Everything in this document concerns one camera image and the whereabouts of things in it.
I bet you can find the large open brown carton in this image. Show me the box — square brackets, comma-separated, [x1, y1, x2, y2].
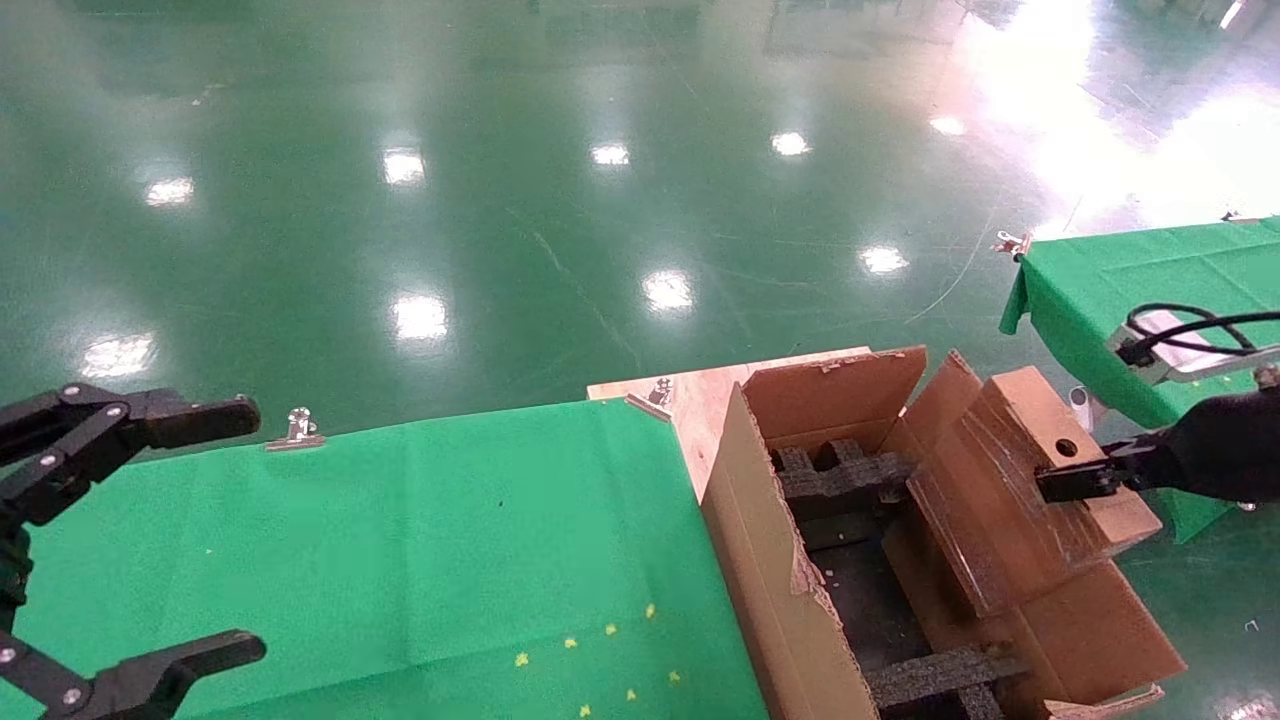
[700, 347, 1188, 720]

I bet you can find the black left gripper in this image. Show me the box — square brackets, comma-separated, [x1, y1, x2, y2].
[0, 385, 268, 720]

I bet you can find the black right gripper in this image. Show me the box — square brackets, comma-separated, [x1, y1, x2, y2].
[1035, 388, 1280, 504]

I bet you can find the large green table cloth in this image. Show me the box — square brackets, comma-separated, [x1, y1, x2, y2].
[0, 398, 766, 720]

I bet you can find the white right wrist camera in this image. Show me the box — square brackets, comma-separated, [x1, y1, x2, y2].
[1108, 310, 1280, 386]

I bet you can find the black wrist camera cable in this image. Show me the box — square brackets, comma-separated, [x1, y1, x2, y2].
[1115, 303, 1280, 366]

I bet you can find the black foam insert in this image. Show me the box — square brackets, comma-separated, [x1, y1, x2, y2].
[865, 648, 1031, 720]
[770, 440, 916, 523]

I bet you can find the small green table cloth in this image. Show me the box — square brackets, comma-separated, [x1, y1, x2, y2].
[1000, 217, 1280, 546]

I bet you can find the small brown cardboard box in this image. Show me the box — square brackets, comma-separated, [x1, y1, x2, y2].
[905, 367, 1164, 617]

